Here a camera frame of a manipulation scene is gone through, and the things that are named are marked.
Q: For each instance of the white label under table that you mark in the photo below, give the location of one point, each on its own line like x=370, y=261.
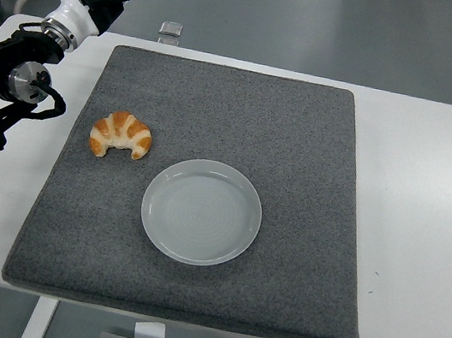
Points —
x=148, y=333

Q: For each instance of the white table leg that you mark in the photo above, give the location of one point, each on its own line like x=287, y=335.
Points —
x=37, y=324

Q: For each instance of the croissant bread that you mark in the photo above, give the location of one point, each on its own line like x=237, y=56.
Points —
x=128, y=129

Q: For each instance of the pale grey round plate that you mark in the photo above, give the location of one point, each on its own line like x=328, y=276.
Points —
x=201, y=212

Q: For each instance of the grey felt mat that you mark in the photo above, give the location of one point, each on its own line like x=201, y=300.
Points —
x=239, y=115

